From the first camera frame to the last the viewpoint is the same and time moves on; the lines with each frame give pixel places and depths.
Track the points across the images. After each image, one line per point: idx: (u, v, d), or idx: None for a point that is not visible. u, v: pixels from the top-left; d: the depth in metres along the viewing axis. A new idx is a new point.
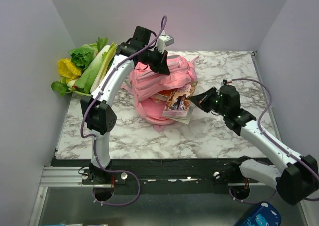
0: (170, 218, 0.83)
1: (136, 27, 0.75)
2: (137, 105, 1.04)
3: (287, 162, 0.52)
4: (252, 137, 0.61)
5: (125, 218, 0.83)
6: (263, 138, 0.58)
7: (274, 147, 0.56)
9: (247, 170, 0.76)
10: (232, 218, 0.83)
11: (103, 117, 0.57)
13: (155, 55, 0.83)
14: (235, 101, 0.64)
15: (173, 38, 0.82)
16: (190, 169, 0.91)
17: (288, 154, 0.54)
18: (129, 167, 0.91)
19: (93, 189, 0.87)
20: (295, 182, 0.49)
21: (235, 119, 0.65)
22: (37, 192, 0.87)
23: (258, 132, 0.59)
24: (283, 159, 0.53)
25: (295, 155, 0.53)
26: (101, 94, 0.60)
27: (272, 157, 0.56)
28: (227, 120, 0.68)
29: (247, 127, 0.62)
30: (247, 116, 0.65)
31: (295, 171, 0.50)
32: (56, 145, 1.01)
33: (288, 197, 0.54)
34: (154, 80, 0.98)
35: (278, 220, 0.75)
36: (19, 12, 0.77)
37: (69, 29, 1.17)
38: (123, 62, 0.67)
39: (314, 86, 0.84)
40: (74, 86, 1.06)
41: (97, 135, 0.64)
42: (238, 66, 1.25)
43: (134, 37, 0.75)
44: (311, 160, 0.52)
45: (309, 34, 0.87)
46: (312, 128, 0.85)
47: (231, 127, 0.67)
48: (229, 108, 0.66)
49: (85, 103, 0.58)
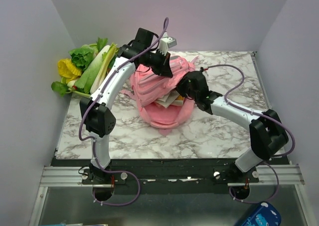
0: (170, 218, 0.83)
1: (138, 29, 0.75)
2: (141, 109, 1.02)
3: (251, 119, 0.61)
4: (221, 109, 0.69)
5: (125, 218, 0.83)
6: (230, 107, 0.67)
7: (239, 112, 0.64)
9: (239, 162, 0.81)
10: (232, 218, 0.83)
11: (102, 119, 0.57)
13: (157, 56, 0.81)
14: (202, 83, 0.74)
15: (175, 40, 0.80)
16: (190, 169, 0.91)
17: (251, 112, 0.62)
18: (129, 167, 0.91)
19: (93, 189, 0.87)
20: (261, 133, 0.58)
21: (204, 100, 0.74)
22: (37, 192, 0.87)
23: (225, 104, 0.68)
24: (247, 118, 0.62)
25: (257, 112, 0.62)
26: (100, 97, 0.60)
27: (240, 121, 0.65)
28: (198, 102, 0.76)
29: (215, 103, 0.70)
30: (214, 96, 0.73)
31: (259, 124, 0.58)
32: (56, 145, 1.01)
33: (263, 152, 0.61)
34: (157, 84, 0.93)
35: (278, 220, 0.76)
36: (18, 12, 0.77)
37: (69, 29, 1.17)
38: (124, 65, 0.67)
39: (314, 86, 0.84)
40: (74, 86, 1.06)
41: (96, 137, 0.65)
42: (238, 66, 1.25)
43: (136, 39, 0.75)
44: (271, 113, 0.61)
45: (309, 34, 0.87)
46: (312, 128, 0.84)
47: (202, 109, 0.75)
48: (198, 92, 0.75)
49: (85, 105, 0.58)
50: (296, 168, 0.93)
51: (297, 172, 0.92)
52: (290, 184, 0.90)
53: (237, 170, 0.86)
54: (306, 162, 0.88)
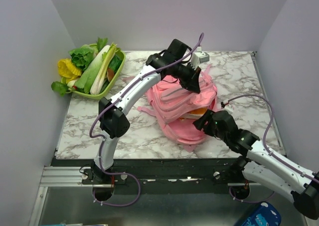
0: (170, 218, 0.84)
1: (173, 40, 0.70)
2: (165, 126, 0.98)
3: (304, 183, 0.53)
4: (261, 159, 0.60)
5: (125, 218, 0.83)
6: (274, 160, 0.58)
7: (288, 170, 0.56)
9: (248, 174, 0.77)
10: (232, 218, 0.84)
11: (115, 122, 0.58)
13: (187, 70, 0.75)
14: (231, 123, 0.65)
15: (208, 56, 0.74)
16: (190, 169, 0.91)
17: (302, 174, 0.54)
18: (129, 167, 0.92)
19: (93, 189, 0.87)
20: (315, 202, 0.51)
21: (239, 141, 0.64)
22: (37, 192, 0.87)
23: (267, 154, 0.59)
24: (298, 181, 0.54)
25: (309, 174, 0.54)
26: (119, 100, 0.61)
27: (286, 179, 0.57)
28: (231, 143, 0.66)
29: (253, 150, 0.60)
30: (248, 134, 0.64)
31: (314, 192, 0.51)
32: (56, 145, 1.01)
33: (309, 212, 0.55)
34: (184, 100, 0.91)
35: (278, 220, 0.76)
36: (18, 12, 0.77)
37: (69, 29, 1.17)
38: (150, 74, 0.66)
39: (314, 87, 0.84)
40: (74, 86, 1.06)
41: (106, 137, 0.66)
42: (238, 66, 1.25)
43: (168, 50, 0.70)
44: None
45: (309, 34, 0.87)
46: (312, 129, 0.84)
47: (237, 151, 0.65)
48: (228, 132, 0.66)
49: (104, 104, 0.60)
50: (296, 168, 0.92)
51: None
52: None
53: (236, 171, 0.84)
54: (305, 162, 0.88)
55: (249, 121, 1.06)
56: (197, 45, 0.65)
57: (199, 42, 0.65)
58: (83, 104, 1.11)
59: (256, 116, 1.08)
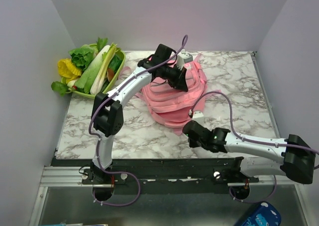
0: (170, 218, 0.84)
1: (158, 46, 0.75)
2: (152, 112, 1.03)
3: (281, 152, 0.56)
4: (238, 148, 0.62)
5: (125, 218, 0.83)
6: (248, 143, 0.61)
7: (263, 146, 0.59)
9: (246, 171, 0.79)
10: (231, 218, 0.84)
11: (113, 116, 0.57)
13: (174, 71, 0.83)
14: (198, 129, 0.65)
15: (191, 56, 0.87)
16: (190, 169, 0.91)
17: (276, 144, 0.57)
18: (128, 167, 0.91)
19: (93, 189, 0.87)
20: (299, 165, 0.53)
21: (214, 141, 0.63)
22: (37, 192, 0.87)
23: (241, 141, 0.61)
24: (275, 152, 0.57)
25: (281, 142, 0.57)
26: (116, 95, 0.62)
27: (267, 156, 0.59)
28: (208, 146, 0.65)
29: (228, 142, 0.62)
30: (221, 132, 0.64)
31: (294, 157, 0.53)
32: (56, 145, 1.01)
33: (301, 179, 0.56)
34: (172, 97, 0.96)
35: (278, 220, 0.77)
36: (18, 12, 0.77)
37: (69, 29, 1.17)
38: (143, 73, 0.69)
39: (314, 87, 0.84)
40: (74, 86, 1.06)
41: (101, 136, 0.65)
42: (238, 66, 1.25)
43: (156, 55, 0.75)
44: (296, 139, 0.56)
45: (309, 34, 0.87)
46: (312, 129, 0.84)
47: (215, 151, 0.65)
48: (201, 137, 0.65)
49: (99, 100, 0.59)
50: None
51: None
52: (289, 184, 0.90)
53: (239, 174, 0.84)
54: None
55: (249, 121, 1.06)
56: (181, 48, 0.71)
57: (183, 45, 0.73)
58: (83, 104, 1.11)
59: (256, 116, 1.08)
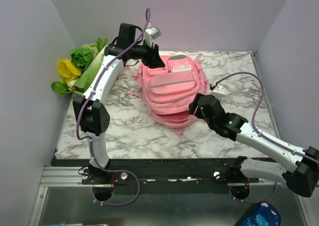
0: (170, 218, 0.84)
1: (120, 25, 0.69)
2: (152, 112, 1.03)
3: (296, 161, 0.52)
4: (251, 141, 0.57)
5: (125, 218, 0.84)
6: (265, 141, 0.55)
7: (278, 149, 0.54)
9: (247, 172, 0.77)
10: (231, 218, 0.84)
11: (97, 116, 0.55)
13: (143, 48, 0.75)
14: (217, 106, 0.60)
15: (159, 30, 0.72)
16: (190, 169, 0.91)
17: (294, 152, 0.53)
18: (129, 167, 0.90)
19: (93, 189, 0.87)
20: (308, 178, 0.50)
21: (227, 126, 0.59)
22: (37, 191, 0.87)
23: (256, 136, 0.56)
24: (290, 159, 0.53)
25: (300, 151, 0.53)
26: (93, 94, 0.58)
27: (277, 158, 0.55)
28: (218, 129, 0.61)
29: (242, 132, 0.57)
30: (236, 118, 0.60)
31: (306, 169, 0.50)
32: (56, 145, 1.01)
33: (301, 191, 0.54)
34: (172, 100, 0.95)
35: (278, 220, 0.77)
36: (18, 12, 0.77)
37: (69, 29, 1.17)
38: (113, 61, 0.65)
39: (314, 88, 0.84)
40: (74, 86, 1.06)
41: (92, 136, 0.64)
42: (238, 66, 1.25)
43: (120, 36, 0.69)
44: (314, 152, 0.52)
45: (309, 34, 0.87)
46: (312, 129, 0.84)
47: (225, 135, 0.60)
48: (215, 116, 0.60)
49: (78, 105, 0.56)
50: None
51: None
52: None
53: (237, 172, 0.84)
54: None
55: (249, 121, 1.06)
56: (146, 25, 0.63)
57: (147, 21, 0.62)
58: None
59: (256, 116, 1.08)
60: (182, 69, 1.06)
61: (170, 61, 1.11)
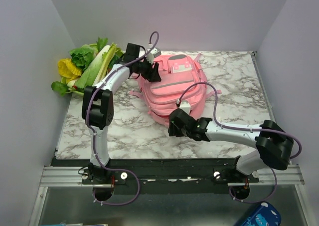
0: (170, 218, 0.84)
1: (127, 44, 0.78)
2: (151, 112, 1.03)
3: (254, 136, 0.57)
4: (218, 134, 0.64)
5: (125, 218, 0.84)
6: (227, 129, 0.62)
7: (238, 131, 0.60)
9: (241, 167, 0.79)
10: (231, 218, 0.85)
11: (106, 106, 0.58)
13: (145, 64, 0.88)
14: (184, 116, 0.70)
15: (160, 51, 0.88)
16: (190, 169, 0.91)
17: (251, 130, 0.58)
18: (128, 167, 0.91)
19: (93, 189, 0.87)
20: (270, 149, 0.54)
21: (197, 129, 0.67)
22: (37, 191, 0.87)
23: (221, 129, 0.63)
24: (250, 137, 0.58)
25: (256, 127, 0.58)
26: (104, 85, 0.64)
27: (243, 141, 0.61)
28: (191, 135, 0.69)
29: (209, 130, 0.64)
30: (204, 122, 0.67)
31: (266, 141, 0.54)
32: (56, 145, 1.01)
33: (277, 165, 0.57)
34: (172, 100, 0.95)
35: (278, 220, 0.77)
36: (18, 12, 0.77)
37: (69, 29, 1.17)
38: (122, 67, 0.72)
39: (314, 87, 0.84)
40: (74, 86, 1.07)
41: (96, 130, 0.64)
42: (238, 66, 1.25)
43: (127, 53, 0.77)
44: (270, 124, 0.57)
45: (309, 34, 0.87)
46: (312, 128, 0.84)
47: (198, 139, 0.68)
48: (186, 125, 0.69)
49: (89, 93, 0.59)
50: (296, 168, 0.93)
51: (297, 172, 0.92)
52: (290, 184, 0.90)
53: (239, 174, 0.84)
54: (305, 162, 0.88)
55: (249, 121, 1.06)
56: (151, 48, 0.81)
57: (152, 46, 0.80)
58: None
59: (256, 116, 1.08)
60: (182, 69, 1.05)
61: (170, 60, 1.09)
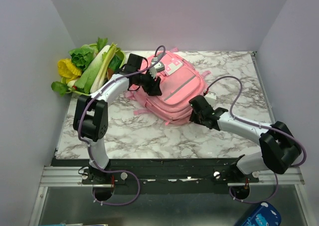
0: (170, 218, 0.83)
1: (130, 54, 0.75)
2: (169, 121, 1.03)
3: (261, 132, 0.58)
4: (229, 124, 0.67)
5: (125, 218, 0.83)
6: (238, 122, 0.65)
7: (247, 126, 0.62)
9: (241, 165, 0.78)
10: (232, 218, 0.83)
11: (99, 116, 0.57)
13: (147, 77, 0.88)
14: (201, 101, 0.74)
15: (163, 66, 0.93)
16: (190, 169, 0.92)
17: (259, 126, 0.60)
18: (129, 167, 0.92)
19: (94, 189, 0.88)
20: (273, 148, 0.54)
21: (211, 116, 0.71)
22: (37, 191, 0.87)
23: (232, 119, 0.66)
24: (256, 132, 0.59)
25: (266, 125, 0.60)
26: (99, 95, 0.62)
27: (248, 135, 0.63)
28: (205, 120, 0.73)
29: (221, 118, 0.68)
30: (220, 111, 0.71)
31: (271, 139, 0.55)
32: (56, 145, 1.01)
33: (276, 167, 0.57)
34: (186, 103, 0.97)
35: (278, 220, 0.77)
36: (18, 13, 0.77)
37: (69, 29, 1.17)
38: (121, 77, 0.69)
39: (314, 87, 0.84)
40: (74, 86, 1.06)
41: (90, 142, 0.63)
42: (238, 66, 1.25)
43: (128, 63, 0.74)
44: (281, 126, 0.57)
45: (309, 35, 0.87)
46: (312, 128, 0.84)
47: (209, 125, 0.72)
48: (202, 111, 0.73)
49: (83, 103, 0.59)
50: (296, 168, 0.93)
51: (297, 172, 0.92)
52: (290, 184, 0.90)
53: (237, 171, 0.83)
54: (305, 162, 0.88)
55: None
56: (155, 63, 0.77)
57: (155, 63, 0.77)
58: None
59: (256, 116, 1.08)
60: (173, 67, 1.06)
61: None
